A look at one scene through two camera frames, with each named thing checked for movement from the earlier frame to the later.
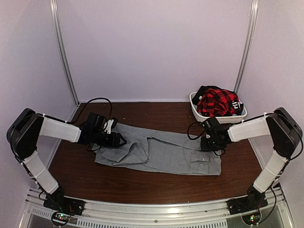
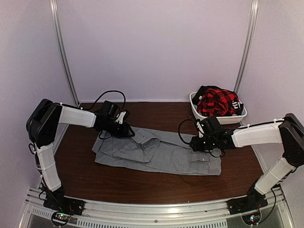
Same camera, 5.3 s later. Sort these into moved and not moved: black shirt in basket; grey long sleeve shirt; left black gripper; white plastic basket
Moved: left black gripper
Not moved: grey long sleeve shirt; black shirt in basket; white plastic basket
